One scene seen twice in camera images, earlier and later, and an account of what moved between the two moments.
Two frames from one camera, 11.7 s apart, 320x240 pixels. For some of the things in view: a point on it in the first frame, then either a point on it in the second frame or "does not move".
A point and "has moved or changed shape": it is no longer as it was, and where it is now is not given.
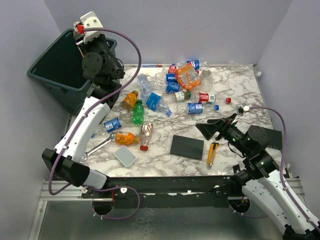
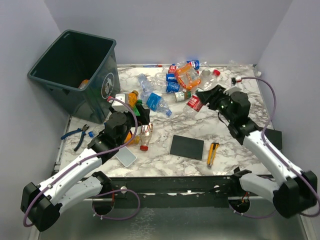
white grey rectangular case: x=125 y=156 does not move
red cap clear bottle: x=146 y=131 does not move
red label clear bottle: x=209 y=98 has moved or changed shape
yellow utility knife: x=212 y=154 does not move
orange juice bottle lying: x=126 y=138 does not move
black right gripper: x=222 y=124 -> x=210 y=96
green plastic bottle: x=138 y=116 does not move
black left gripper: x=85 y=48 -> x=144 y=118
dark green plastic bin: x=59 y=70 does not move
